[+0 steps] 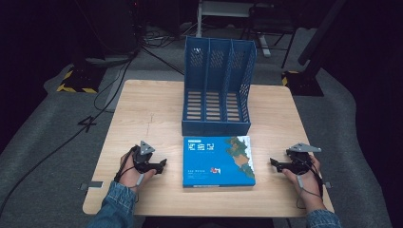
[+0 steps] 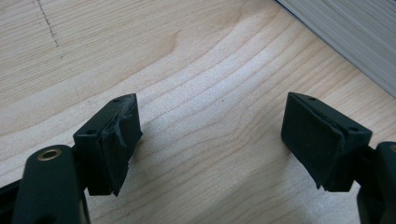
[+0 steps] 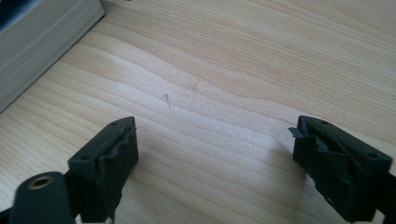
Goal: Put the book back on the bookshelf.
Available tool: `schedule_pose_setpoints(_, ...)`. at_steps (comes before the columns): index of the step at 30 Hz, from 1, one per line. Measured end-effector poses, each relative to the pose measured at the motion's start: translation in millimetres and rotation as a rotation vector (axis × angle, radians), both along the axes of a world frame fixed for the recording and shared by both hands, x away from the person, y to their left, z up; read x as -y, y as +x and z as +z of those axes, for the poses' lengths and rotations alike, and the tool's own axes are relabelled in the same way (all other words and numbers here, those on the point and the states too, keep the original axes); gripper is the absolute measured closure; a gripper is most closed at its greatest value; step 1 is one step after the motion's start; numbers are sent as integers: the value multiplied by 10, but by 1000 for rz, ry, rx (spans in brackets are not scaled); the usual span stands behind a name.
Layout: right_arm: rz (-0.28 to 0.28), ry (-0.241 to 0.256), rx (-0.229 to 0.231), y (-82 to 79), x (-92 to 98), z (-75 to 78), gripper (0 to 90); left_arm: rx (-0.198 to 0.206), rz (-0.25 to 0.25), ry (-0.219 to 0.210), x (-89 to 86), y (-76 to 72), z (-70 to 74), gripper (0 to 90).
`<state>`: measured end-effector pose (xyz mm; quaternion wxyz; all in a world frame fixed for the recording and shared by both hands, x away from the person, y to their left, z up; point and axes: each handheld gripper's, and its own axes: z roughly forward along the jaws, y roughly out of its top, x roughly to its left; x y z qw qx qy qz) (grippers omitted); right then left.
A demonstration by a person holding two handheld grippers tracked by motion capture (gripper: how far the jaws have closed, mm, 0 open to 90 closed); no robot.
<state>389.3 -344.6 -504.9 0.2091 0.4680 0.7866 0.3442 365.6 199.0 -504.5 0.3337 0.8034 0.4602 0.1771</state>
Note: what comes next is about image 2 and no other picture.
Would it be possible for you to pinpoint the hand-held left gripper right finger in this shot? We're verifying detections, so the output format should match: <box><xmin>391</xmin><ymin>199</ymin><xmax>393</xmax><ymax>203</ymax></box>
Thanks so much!
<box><xmin>280</xmin><ymin>91</ymin><xmax>374</xmax><ymax>192</ymax></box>

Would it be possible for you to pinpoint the thick book with white pages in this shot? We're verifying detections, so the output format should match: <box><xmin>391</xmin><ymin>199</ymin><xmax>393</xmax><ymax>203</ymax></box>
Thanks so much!
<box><xmin>274</xmin><ymin>0</ymin><xmax>396</xmax><ymax>99</ymax></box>

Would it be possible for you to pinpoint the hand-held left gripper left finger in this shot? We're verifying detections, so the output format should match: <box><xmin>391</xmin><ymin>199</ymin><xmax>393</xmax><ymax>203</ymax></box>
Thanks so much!
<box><xmin>72</xmin><ymin>92</ymin><xmax>144</xmax><ymax>197</ymax></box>

